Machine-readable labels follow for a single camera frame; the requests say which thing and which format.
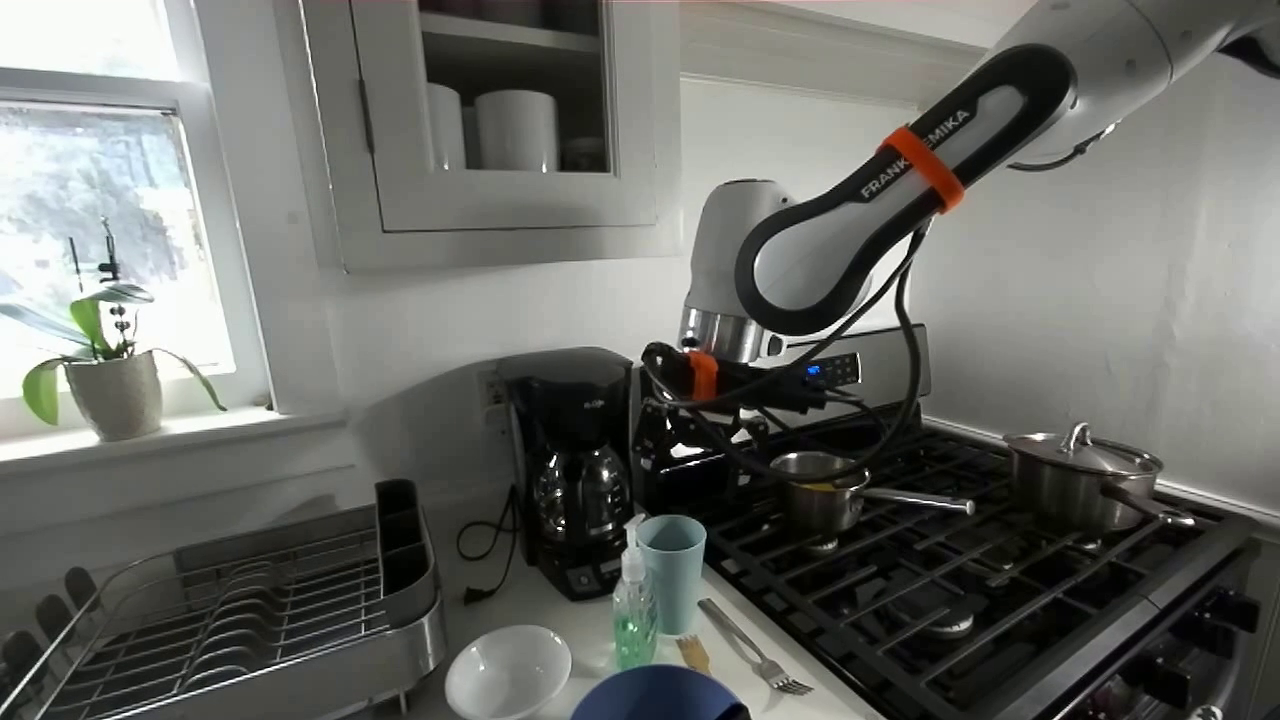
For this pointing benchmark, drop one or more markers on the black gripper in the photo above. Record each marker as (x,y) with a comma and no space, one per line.
(678,459)

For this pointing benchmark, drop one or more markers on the light blue plastic cup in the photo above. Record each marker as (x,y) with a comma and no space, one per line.
(673,569)

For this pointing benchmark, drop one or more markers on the green soap pump bottle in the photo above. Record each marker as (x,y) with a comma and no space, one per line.
(635,617)

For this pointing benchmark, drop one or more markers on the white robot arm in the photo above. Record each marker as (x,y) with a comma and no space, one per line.
(1069,271)

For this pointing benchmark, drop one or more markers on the black coffee maker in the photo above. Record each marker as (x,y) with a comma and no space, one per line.
(571,450)

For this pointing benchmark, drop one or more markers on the small steel saucepan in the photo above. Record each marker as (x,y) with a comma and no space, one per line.
(827,494)

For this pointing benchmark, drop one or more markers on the stainless steel gas stove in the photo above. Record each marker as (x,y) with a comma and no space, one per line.
(975,617)

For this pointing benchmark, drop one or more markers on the dark blue bowl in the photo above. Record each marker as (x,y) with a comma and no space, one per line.
(663,694)

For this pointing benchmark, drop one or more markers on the white bowl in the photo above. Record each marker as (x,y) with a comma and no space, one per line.
(508,675)

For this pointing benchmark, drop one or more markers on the white canister in cabinet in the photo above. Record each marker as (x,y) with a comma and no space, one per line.
(519,129)

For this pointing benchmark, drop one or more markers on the lidded steel pot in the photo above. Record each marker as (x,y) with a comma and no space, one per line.
(1080,482)

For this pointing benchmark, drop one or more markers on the metal dish rack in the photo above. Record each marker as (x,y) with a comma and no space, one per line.
(296,622)

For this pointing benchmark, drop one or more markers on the potted green plant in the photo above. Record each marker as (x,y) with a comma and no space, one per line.
(105,368)

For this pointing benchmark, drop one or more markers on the grey wall cabinet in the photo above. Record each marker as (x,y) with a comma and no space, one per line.
(397,88)

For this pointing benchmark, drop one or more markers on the window frame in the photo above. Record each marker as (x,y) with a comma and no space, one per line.
(175,129)

